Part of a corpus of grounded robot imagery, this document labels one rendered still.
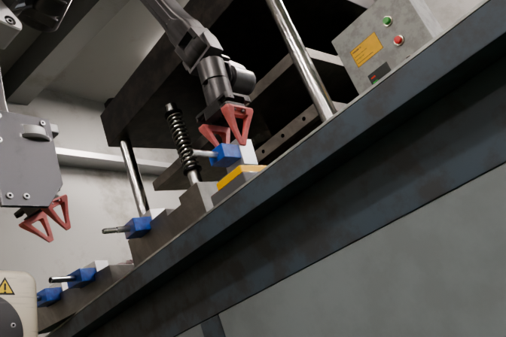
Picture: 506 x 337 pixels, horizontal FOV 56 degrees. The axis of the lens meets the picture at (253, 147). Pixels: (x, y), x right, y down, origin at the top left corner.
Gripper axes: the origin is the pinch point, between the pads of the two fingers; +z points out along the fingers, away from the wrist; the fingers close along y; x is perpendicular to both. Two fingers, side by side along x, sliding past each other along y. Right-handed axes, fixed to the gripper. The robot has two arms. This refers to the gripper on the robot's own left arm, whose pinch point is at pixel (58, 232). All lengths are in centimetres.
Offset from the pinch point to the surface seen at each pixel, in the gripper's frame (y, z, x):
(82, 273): -11.3, 10.4, 10.2
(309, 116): -37, 12, -84
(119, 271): -15.6, 14.4, 6.1
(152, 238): -28.0, 12.2, 6.3
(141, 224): -27.9, 8.7, 6.5
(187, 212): -40.1, 11.2, 8.6
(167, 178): 51, 1, -113
